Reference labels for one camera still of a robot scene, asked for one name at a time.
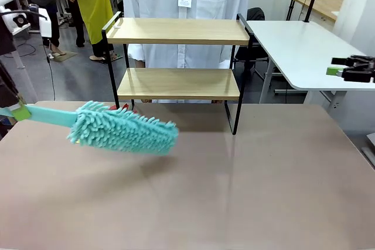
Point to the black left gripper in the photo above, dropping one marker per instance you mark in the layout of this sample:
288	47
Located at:
6	42

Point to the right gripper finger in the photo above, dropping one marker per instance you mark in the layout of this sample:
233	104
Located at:
357	75
360	60

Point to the teal microfiber duster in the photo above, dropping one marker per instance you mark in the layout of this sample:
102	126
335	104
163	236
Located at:
123	133

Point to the person's right hand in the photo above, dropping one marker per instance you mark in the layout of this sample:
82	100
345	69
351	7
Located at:
141	63

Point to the green floor mat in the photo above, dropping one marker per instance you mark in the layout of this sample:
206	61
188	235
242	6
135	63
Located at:
66	56

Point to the wooden background table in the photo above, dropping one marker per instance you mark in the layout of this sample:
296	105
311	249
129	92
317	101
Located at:
322	5

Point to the white side table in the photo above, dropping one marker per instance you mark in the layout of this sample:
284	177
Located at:
293	45

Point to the red paper scrap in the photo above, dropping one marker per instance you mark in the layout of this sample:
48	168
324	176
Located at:
125	106
112	106

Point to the black office chair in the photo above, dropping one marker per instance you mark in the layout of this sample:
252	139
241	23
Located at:
255	14

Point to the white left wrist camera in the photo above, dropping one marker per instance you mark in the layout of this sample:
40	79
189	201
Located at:
46	27

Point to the grey metal table rail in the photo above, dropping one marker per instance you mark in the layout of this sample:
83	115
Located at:
369	156

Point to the two-tier wooden shelf black frame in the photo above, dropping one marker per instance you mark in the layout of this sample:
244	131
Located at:
175	34

